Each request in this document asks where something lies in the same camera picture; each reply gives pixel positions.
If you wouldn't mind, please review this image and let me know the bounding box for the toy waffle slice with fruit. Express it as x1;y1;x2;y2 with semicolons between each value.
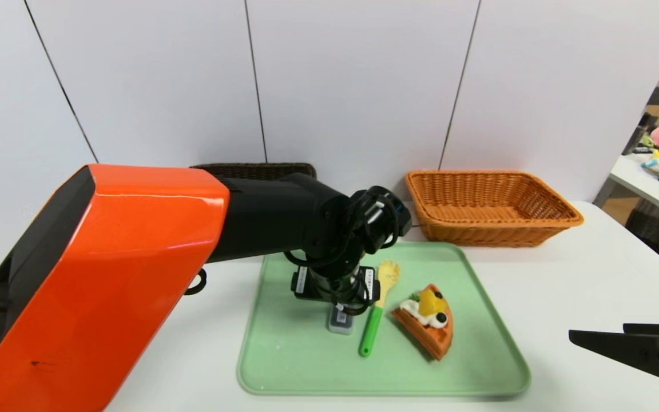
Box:
391;284;454;361

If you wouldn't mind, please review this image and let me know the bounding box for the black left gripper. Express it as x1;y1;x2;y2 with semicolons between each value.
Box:
291;265;381;306

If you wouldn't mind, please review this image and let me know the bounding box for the yellow pasta spoon green handle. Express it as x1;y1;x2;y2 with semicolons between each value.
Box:
359;260;401;358

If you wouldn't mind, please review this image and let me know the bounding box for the orange wicker basket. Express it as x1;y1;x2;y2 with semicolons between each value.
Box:
405;170;585;248

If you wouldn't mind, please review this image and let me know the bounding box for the dark brown wicker basket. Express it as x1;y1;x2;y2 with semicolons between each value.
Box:
189;163;317;180

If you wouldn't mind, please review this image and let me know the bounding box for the white background table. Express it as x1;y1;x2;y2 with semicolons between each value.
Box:
610;153;659;224

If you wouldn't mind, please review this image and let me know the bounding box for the grey case with barcode label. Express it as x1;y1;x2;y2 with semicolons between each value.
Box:
328;303;356;335

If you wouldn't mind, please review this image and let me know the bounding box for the light green plastic tray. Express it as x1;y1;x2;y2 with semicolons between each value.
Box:
237;241;531;397

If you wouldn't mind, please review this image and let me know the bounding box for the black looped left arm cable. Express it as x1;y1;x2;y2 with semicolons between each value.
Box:
184;268;208;297

